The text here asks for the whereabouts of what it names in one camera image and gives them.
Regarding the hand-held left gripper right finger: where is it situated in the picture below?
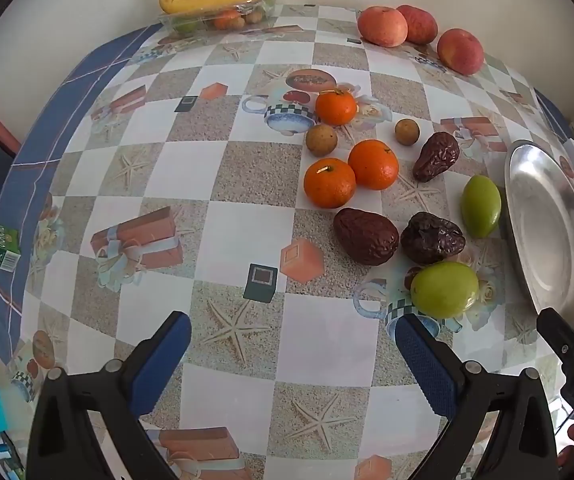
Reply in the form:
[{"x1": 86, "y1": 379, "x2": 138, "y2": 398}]
[{"x1": 396, "y1": 313, "x2": 560, "y2": 480}]

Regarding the silver metal plate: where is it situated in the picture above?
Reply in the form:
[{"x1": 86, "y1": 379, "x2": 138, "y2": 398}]
[{"x1": 504, "y1": 139, "x2": 574, "y2": 322}]

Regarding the clear plastic container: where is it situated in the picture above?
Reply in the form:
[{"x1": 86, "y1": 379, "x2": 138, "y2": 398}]
[{"x1": 158, "y1": 0, "x2": 280, "y2": 36}]

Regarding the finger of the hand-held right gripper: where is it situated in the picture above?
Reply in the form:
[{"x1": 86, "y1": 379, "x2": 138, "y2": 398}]
[{"x1": 538, "y1": 307, "x2": 574, "y2": 383}]

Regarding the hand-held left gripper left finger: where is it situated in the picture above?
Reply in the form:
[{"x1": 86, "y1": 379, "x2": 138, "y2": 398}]
[{"x1": 26, "y1": 311, "x2": 192, "y2": 480}]

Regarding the green jujube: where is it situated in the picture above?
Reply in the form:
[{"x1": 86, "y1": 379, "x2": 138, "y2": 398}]
[
  {"x1": 410, "y1": 261, "x2": 480, "y2": 319},
  {"x1": 461, "y1": 175, "x2": 502, "y2": 239}
]

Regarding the red apple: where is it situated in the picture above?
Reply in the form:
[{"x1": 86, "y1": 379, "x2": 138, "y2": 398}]
[
  {"x1": 357, "y1": 6, "x2": 408, "y2": 48},
  {"x1": 396, "y1": 4, "x2": 438, "y2": 45},
  {"x1": 437, "y1": 28, "x2": 485, "y2": 76}
]

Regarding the printed checkered tablecloth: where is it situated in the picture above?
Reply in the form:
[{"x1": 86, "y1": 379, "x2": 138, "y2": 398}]
[{"x1": 0, "y1": 4, "x2": 574, "y2": 480}]

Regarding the orange tangerine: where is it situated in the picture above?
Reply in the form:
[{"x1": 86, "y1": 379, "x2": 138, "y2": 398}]
[
  {"x1": 213, "y1": 10, "x2": 244, "y2": 31},
  {"x1": 303, "y1": 158, "x2": 357, "y2": 209},
  {"x1": 348, "y1": 139, "x2": 400, "y2": 191},
  {"x1": 315, "y1": 89, "x2": 358, "y2": 127}
]

